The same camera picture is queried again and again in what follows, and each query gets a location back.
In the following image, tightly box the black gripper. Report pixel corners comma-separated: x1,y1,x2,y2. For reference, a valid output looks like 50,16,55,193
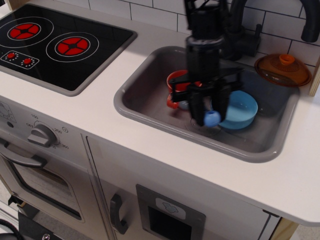
169,36,243,127

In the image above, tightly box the grey and blue toy spoon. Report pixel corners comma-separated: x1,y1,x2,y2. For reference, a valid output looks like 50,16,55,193
187,101,221,128

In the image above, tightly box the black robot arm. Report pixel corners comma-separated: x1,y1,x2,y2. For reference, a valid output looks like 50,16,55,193
167,0,243,127

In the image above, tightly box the blue plastic bowl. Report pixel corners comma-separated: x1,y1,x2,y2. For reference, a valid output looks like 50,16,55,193
219,90,258,130

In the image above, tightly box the grey toy sink basin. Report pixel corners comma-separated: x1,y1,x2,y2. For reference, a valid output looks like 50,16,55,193
114,46,300,163

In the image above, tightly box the orange plastic cup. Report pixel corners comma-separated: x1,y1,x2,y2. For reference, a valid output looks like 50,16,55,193
166,69,190,110

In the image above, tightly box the dark grey toy faucet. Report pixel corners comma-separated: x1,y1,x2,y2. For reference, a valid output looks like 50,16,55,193
222,0,320,60

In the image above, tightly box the orange transparent pot lid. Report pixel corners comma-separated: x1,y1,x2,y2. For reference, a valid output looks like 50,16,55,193
254,54,312,87

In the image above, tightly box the white cabinet door with panel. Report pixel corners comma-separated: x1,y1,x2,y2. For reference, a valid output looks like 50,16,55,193
86,136,280,240

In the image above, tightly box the black toy stove top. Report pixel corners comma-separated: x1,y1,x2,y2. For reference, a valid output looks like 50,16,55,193
0,4,137,97

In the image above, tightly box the grey oven knob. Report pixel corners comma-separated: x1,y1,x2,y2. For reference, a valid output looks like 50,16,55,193
27,124,57,148

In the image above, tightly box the white toy oven door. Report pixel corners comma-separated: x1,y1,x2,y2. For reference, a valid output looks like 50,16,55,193
0,140,108,240

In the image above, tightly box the grey cabinet door handle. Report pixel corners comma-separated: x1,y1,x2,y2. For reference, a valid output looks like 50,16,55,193
109,194,129,235

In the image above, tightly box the grey oven door handle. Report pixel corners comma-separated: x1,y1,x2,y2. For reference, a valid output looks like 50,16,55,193
0,138,47,169

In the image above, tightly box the black base plate with screw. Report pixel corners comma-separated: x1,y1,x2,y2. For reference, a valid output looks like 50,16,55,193
18,212,62,240

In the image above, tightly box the black cable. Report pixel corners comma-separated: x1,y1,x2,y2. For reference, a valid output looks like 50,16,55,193
0,218,32,240

